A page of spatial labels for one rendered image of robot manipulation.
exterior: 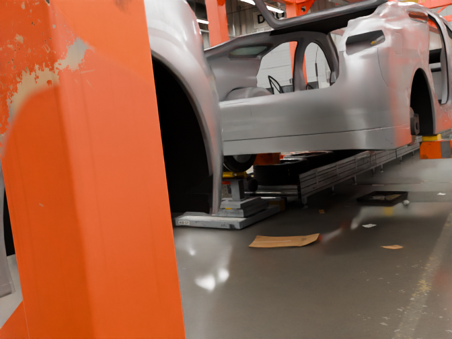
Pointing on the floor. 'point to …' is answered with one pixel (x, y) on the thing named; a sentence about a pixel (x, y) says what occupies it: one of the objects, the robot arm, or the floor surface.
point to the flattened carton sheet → (283, 241)
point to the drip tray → (381, 196)
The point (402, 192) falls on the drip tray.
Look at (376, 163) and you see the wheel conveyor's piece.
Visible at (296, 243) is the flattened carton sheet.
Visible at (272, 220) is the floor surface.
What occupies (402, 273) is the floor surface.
